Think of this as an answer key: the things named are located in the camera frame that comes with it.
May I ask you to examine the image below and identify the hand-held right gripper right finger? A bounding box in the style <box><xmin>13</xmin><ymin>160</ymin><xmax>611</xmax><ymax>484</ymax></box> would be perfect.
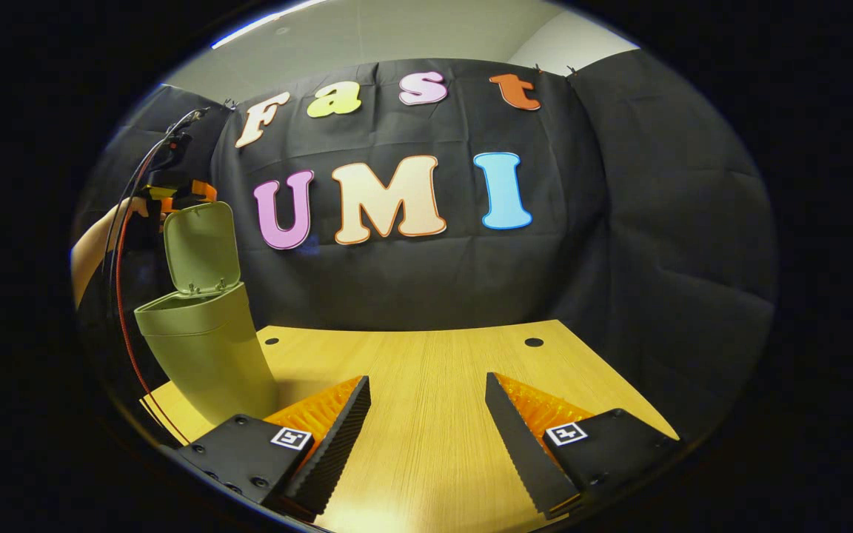
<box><xmin>485</xmin><ymin>372</ymin><xmax>684</xmax><ymax>519</ymax></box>

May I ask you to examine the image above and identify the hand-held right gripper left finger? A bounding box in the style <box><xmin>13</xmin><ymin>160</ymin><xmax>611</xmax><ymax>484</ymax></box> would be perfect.
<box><xmin>177</xmin><ymin>375</ymin><xmax>372</xmax><ymax>519</ymax></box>

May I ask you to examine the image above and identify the green desktop garbage bin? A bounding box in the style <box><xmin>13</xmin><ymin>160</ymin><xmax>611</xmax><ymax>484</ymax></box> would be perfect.
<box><xmin>133</xmin><ymin>201</ymin><xmax>280</xmax><ymax>427</ymax></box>

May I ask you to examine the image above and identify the wooden desktop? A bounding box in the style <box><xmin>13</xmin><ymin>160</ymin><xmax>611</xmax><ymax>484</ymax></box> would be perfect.
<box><xmin>139</xmin><ymin>319</ymin><xmax>681</xmax><ymax>533</ymax></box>

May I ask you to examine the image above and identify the black backdrop cloth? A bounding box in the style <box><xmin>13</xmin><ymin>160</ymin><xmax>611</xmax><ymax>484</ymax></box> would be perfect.
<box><xmin>75</xmin><ymin>48</ymin><xmax>780</xmax><ymax>445</ymax></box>

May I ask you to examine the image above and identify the black cable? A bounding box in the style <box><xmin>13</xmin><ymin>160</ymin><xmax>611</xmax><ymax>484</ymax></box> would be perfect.
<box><xmin>103</xmin><ymin>107</ymin><xmax>210</xmax><ymax>330</ymax></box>

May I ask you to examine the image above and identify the red cable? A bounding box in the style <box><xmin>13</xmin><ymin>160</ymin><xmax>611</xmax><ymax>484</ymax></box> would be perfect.
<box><xmin>113</xmin><ymin>152</ymin><xmax>177</xmax><ymax>446</ymax></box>

